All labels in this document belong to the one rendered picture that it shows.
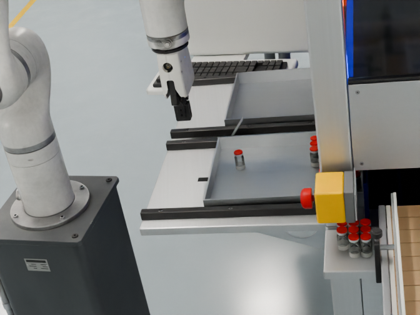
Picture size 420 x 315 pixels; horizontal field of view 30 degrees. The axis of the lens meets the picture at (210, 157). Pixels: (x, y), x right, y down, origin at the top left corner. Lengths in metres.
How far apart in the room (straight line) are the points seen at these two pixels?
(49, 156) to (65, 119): 2.41
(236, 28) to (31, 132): 0.99
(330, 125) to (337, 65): 0.13
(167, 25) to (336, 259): 0.55
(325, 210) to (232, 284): 1.41
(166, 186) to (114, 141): 2.05
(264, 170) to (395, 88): 0.48
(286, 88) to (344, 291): 0.66
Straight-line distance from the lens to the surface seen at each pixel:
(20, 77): 1.66
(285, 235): 1.78
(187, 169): 1.86
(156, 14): 1.51
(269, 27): 2.50
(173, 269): 2.97
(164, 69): 1.56
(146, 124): 3.94
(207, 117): 2.06
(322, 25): 1.39
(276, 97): 2.10
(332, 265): 1.53
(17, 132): 1.74
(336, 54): 1.41
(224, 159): 1.87
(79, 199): 1.87
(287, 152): 1.86
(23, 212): 1.89
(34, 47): 1.73
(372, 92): 1.45
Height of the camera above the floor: 1.87
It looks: 32 degrees down
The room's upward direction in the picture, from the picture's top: 10 degrees counter-clockwise
